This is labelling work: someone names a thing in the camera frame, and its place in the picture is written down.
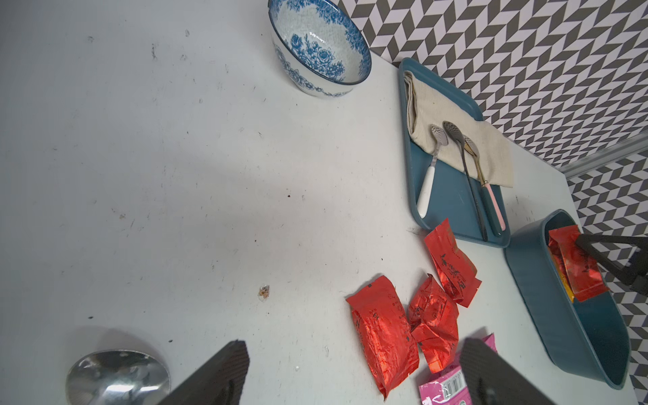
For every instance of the teal storage box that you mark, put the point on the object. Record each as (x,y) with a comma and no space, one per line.
(588,339)

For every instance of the small red tea bag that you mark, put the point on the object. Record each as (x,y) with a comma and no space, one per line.
(432,316)

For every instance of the pink tea bag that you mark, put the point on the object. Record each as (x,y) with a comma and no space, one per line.
(446,386)

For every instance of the dark metal spoon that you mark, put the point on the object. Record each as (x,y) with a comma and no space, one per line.
(456,135)

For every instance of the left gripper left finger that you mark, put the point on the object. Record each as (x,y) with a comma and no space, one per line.
(219,381)

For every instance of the pink handled gold spoon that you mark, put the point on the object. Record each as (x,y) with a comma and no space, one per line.
(492,208)

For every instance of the blue white porcelain bowl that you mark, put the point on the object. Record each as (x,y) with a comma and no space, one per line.
(319,47)

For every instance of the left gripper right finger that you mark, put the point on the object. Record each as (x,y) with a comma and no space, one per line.
(491,380)

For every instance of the white handled spoon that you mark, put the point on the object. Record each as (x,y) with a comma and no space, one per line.
(441,140)

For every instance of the teal flat tray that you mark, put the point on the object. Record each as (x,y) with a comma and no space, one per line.
(451,197)

